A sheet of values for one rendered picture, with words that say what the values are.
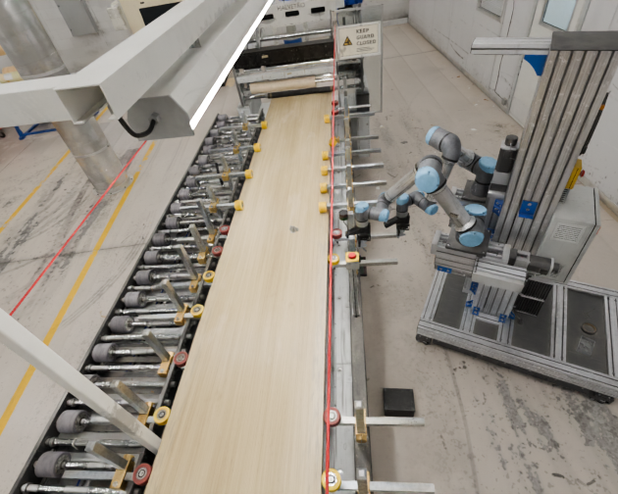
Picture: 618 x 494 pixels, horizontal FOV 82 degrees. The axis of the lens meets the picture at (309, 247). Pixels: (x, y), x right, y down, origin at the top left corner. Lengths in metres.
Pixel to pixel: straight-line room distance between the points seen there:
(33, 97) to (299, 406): 1.56
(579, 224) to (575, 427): 1.35
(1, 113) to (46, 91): 0.09
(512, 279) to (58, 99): 2.13
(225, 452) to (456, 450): 1.51
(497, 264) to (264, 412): 1.51
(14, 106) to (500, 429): 2.81
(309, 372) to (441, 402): 1.22
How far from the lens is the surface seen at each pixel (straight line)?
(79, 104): 0.65
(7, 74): 8.95
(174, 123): 0.76
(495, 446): 2.83
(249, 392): 1.93
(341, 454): 2.05
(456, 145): 2.25
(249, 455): 1.83
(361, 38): 4.50
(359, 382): 2.09
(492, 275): 2.28
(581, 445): 3.01
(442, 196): 1.93
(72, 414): 2.40
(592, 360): 3.07
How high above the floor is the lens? 2.60
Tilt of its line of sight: 44 degrees down
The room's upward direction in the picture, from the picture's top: 10 degrees counter-clockwise
